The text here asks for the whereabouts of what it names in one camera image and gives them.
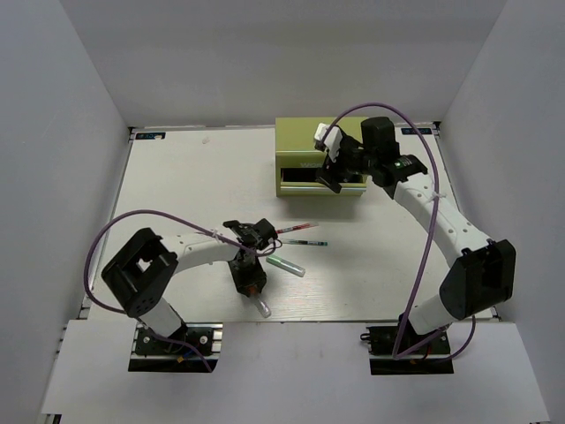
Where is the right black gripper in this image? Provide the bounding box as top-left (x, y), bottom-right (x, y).
top-left (317, 134), bottom-right (378, 193)

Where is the orange cap highlighter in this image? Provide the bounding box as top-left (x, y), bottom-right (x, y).
top-left (248, 287), bottom-right (272, 319)

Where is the green metal drawer toolbox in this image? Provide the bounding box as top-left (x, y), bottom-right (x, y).
top-left (275, 117), bottom-right (370, 199)

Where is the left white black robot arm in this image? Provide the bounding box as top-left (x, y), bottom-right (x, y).
top-left (102, 219), bottom-right (278, 352)

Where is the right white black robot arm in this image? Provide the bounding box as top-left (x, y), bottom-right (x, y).
top-left (313, 117), bottom-right (516, 352)

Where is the green cap highlighter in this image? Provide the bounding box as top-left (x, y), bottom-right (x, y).
top-left (266, 254), bottom-right (305, 277)

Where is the red refill pen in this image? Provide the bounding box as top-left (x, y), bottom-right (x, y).
top-left (276, 222), bottom-right (319, 234)

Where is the green refill pen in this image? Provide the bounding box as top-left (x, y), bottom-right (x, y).
top-left (281, 239), bottom-right (328, 246)

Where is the right corner label sticker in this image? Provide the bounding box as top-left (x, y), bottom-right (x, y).
top-left (401, 127), bottom-right (433, 135)

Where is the corner label sticker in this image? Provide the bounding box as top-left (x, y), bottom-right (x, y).
top-left (135, 132), bottom-right (166, 140)
top-left (401, 127), bottom-right (433, 135)

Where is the left corner label sticker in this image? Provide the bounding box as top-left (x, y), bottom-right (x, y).
top-left (135, 132), bottom-right (166, 140)

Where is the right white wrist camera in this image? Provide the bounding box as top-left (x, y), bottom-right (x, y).
top-left (313, 123), bottom-right (343, 161)

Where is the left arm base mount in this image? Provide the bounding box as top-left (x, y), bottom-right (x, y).
top-left (128, 323), bottom-right (223, 374)

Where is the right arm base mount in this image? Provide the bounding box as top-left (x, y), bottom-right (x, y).
top-left (359, 325), bottom-right (454, 376)

